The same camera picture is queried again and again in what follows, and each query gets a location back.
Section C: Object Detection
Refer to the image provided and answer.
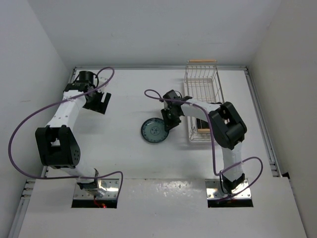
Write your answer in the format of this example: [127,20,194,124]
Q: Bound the blue white porcelain plate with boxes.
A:
[141,118,169,144]

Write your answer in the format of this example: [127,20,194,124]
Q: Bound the black glossy plate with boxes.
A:
[196,119,209,129]

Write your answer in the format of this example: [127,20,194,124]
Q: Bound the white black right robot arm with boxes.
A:
[160,90,247,194]

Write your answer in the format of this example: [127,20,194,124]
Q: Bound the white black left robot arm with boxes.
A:
[35,71,111,198]

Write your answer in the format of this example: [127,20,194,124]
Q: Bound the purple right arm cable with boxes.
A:
[144,89,264,200]

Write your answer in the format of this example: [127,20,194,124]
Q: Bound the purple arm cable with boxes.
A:
[8,66,124,196]
[144,89,264,200]

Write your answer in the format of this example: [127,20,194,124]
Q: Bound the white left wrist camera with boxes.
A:
[99,77,109,87]

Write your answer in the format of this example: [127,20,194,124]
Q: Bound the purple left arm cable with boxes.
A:
[8,66,124,196]

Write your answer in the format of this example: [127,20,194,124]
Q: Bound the wire dish rack wooden handles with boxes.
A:
[184,59,224,143]

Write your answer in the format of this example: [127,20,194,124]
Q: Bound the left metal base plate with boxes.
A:
[73,178,119,200]

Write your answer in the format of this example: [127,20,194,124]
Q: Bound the metal base plate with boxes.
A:
[73,178,119,200]
[205,179,252,200]

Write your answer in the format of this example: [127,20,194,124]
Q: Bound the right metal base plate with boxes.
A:
[205,179,252,200]

